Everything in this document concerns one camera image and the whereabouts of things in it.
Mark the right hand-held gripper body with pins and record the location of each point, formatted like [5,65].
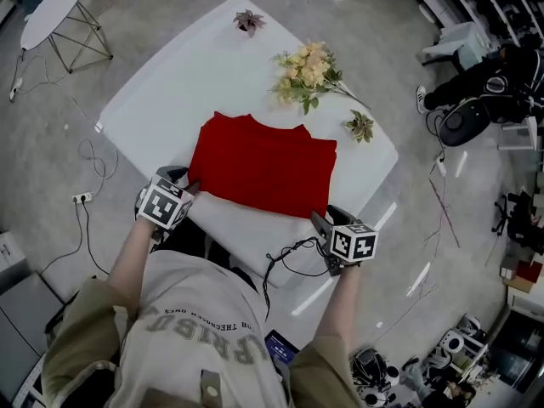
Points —
[353,242]

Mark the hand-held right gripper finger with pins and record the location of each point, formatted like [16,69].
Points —
[319,224]

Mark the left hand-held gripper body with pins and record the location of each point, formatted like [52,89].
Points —
[163,204]

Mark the red long-sleeved top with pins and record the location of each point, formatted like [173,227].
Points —
[263,168]

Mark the person's left forearm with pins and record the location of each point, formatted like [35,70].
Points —
[129,262]

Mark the person's right forearm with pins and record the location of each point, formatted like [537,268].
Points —
[340,304]

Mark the person's black trousers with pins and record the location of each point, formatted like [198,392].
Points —
[187,236]

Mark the white power strip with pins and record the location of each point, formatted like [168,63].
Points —
[82,197]
[441,166]
[15,89]

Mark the thin bare twig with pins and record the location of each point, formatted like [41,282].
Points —
[446,213]

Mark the small green-white leaved plant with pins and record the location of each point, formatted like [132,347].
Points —
[360,126]

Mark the phone with blue screen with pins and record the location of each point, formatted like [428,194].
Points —
[280,347]

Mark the white robot head unit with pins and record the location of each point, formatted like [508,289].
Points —
[452,340]
[374,372]

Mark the person's grey printed sweatshirt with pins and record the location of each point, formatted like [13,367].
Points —
[200,338]

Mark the person's olive jacket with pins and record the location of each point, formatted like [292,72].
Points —
[78,317]

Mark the yellow artificial flower bouquet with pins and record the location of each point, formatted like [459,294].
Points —
[304,72]

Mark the black and white round chair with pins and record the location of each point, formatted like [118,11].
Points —
[461,121]

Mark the black office chair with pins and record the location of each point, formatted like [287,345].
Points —
[520,219]

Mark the stack of cardboard boxes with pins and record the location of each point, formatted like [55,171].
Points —
[525,274]

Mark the small purple-leaved plant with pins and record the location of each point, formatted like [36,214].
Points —
[248,20]

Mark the grey metal cabinet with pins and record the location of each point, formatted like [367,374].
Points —
[25,321]

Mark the white oval side table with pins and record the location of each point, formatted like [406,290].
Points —
[51,11]

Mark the white square stool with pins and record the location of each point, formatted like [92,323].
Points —
[465,41]

